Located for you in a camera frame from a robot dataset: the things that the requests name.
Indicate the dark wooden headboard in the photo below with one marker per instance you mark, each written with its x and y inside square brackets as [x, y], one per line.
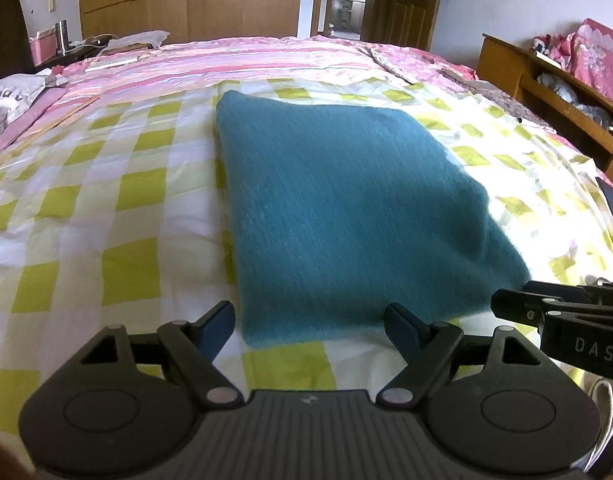
[6, 35]

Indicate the white folded cloth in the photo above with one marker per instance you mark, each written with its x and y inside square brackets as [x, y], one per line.
[136, 40]

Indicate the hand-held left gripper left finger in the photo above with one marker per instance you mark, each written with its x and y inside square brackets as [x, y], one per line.
[216, 331]

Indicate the wooden wardrobe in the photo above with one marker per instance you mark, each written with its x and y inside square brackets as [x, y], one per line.
[186, 0]

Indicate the teal knit sweater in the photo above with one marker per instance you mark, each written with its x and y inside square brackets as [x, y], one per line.
[346, 200]

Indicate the white book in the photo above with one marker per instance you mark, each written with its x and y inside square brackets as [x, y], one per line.
[116, 62]

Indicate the pink plastic basket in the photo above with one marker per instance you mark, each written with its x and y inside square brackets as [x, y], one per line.
[40, 45]

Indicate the clear plastic bag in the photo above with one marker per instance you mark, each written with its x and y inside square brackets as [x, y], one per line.
[566, 92]

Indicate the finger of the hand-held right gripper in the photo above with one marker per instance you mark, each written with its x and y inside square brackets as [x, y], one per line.
[556, 289]
[516, 306]

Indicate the dark wooden nightstand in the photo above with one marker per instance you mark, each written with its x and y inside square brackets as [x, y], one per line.
[74, 57]

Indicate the dark wooden door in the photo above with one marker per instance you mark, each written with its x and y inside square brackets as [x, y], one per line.
[406, 5]

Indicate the grey dotted pillow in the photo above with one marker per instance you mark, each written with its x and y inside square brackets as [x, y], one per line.
[11, 100]

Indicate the lilac pillowcase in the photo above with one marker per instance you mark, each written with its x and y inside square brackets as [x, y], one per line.
[36, 120]

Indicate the pink striped blanket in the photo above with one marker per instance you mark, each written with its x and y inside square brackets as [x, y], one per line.
[236, 60]

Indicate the yellow white checked bedsheet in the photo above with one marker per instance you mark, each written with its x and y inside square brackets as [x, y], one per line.
[111, 200]

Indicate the metal thermos flask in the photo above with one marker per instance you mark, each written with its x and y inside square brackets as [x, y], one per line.
[62, 36]

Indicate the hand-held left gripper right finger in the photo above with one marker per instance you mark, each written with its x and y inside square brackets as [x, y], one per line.
[404, 328]

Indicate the wooden side cabinet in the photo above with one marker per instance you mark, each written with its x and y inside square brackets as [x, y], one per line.
[501, 65]

